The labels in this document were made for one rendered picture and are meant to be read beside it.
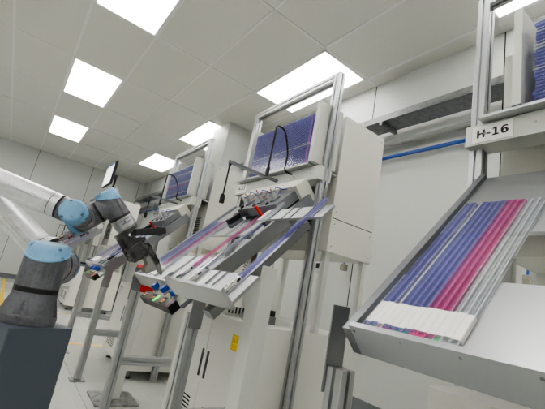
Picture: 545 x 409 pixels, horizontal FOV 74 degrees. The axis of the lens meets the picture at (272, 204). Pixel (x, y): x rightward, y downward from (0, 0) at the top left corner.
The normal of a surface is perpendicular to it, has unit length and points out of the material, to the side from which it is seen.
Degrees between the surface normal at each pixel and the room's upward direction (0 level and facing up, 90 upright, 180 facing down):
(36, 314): 72
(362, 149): 90
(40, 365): 90
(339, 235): 90
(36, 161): 90
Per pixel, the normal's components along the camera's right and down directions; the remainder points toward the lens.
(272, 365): 0.59, -0.08
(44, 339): 0.88, 0.06
